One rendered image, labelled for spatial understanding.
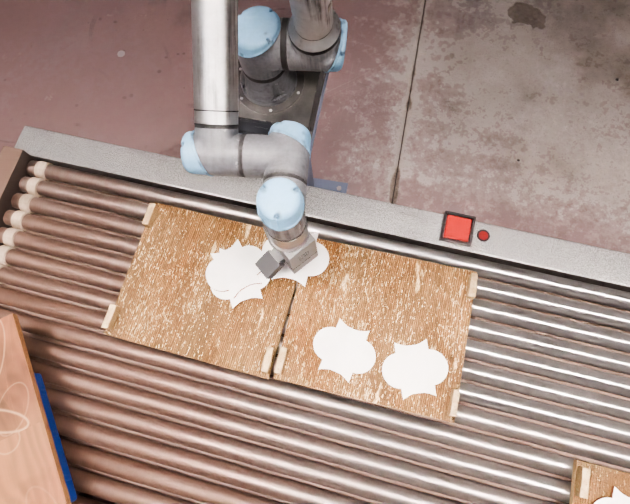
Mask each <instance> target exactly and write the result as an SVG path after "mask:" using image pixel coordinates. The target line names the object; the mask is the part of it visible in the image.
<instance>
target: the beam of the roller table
mask: <svg viewBox="0 0 630 504"><path fill-rule="evenodd" d="M14 148H18V149H23V150H24V151H25V152H27V153H28V154H29V155H30V156H31V157H33V158H34V159H35V160H36V161H38V162H39V161H44V162H49V163H52V164H53V165H56V166H61V167H66V168H70V169H75V170H79V171H84V172H88V173H93V174H97V175H102V176H106V177H111V178H115V179H120V180H124V181H129V182H133V183H138V184H142V185H147V186H151V187H156V188H160V189H165V190H169V191H174V192H178V193H183V194H188V195H192V196H197V197H201V198H206V199H210V200H215V201H219V202H224V203H228V204H233V205H237V206H242V207H246V208H251V209H255V210H257V204H256V197H257V193H258V191H259V189H260V188H261V186H262V185H263V178H247V177H230V176H213V177H211V176H208V175H200V174H192V173H189V172H188V171H186V169H185V168H184V166H183V164H182V160H181V159H180V158H176V157H171V156H166V155H162V154H157V153H152V152H147V151H143V150H138V149H133V148H129V147H124V146H119V145H114V144H110V143H105V142H100V141H96V140H91V139H86V138H81V137H77V136H72V135H67V134H63V133H58V132H53V131H49V130H44V129H39V128H34V127H30V126H24V128H23V130H22V132H21V134H20V136H19V139H18V141H17V143H16V145H15V147H14ZM305 214H306V219H307V221H310V222H314V223H319V224H323V225H328V226H332V227H337V228H341V229H346V230H350V231H355V232H359V233H364V234H368V235H373V236H377V237H382V238H386V239H391V240H395V241H400V242H404V243H409V244H413V245H418V246H423V247H427V248H432V249H436V250H441V251H445V252H450V253H454V254H459V255H463V256H468V257H472V258H477V259H481V260H486V261H490V262H495V263H499V264H504V265H508V266H513V267H517V268H522V269H526V270H531V271H535V272H540V273H545V274H549V275H554V276H558V277H563V278H567V279H572V280H576V281H581V282H585V283H590V284H594V285H599V286H603V287H608V288H612V289H617V290H621V291H626V292H630V254H628V253H623V252H619V251H614V250H609V249H604V248H600V247H595V246H590V245H586V244H581V243H576V242H571V241H567V240H562V239H557V238H553V237H548V236H543V235H538V234H534V233H529V232H524V231H520V230H515V229H510V228H505V227H501V226H496V225H491V224H487V223H482V222H477V221H475V227H474V233H473V238H472V244H471V246H470V247H467V246H462V245H458V244H453V243H449V242H444V241H439V237H440V232H441V227H442V222H443V217H444V214H440V213H435V212H430V211H425V210H421V209H416V208H411V207H407V206H402V205H397V204H392V203H388V202H383V201H378V200H374V199H369V198H364V197H359V196H355V195H350V194H345V193H341V192H336V191H331V190H326V189H322V188H317V187H312V186H308V185H307V192H306V202H305ZM481 229H484V230H487V231H488V232H489V234H490V238H489V240H487V241H485V242H483V241H480V240H479V239H478V238H477V232H478V231H479V230H481Z"/></svg>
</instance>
